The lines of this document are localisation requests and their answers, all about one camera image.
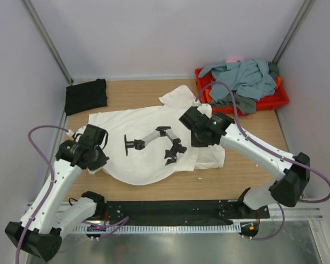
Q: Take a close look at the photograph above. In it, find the white t-shirt with print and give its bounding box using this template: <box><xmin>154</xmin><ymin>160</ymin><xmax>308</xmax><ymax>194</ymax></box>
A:
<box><xmin>89</xmin><ymin>85</ymin><xmax>225</xmax><ymax>185</ymax></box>

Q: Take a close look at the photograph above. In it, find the slotted grey cable duct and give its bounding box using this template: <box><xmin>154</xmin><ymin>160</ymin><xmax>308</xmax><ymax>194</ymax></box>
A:
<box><xmin>71</xmin><ymin>222</ymin><xmax>241</xmax><ymax>235</ymax></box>

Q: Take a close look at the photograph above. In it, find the dark grey t-shirt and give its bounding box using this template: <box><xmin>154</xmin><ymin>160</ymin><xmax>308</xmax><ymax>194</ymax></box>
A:
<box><xmin>208</xmin><ymin>62</ymin><xmax>280</xmax><ymax>115</ymax></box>

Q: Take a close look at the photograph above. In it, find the folded black t-shirt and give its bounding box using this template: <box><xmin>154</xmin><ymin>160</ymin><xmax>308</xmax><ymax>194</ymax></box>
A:
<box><xmin>64</xmin><ymin>79</ymin><xmax>107</xmax><ymax>116</ymax></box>

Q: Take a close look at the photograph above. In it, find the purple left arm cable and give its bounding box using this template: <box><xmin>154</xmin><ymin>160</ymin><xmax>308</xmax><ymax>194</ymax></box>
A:
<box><xmin>15</xmin><ymin>125</ymin><xmax>130</xmax><ymax>264</ymax></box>

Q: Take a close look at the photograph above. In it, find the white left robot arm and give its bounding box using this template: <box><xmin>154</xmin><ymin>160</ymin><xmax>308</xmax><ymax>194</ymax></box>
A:
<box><xmin>5</xmin><ymin>124</ymin><xmax>109</xmax><ymax>263</ymax></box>

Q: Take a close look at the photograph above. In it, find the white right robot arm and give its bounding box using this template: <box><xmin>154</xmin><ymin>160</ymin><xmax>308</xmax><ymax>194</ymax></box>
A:
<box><xmin>179</xmin><ymin>107</ymin><xmax>310</xmax><ymax>218</ymax></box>

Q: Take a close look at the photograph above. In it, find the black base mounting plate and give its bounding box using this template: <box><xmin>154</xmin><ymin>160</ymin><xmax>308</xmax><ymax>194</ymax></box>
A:
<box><xmin>101</xmin><ymin>200</ymin><xmax>270</xmax><ymax>227</ymax></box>

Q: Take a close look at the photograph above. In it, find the blue-grey t-shirt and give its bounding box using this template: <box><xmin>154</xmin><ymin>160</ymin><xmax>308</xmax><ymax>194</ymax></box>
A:
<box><xmin>198</xmin><ymin>59</ymin><xmax>277</xmax><ymax>101</ymax></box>

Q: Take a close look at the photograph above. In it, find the red plastic bin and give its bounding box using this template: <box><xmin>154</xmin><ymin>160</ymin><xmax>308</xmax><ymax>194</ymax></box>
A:
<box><xmin>195</xmin><ymin>68</ymin><xmax>289</xmax><ymax>116</ymax></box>

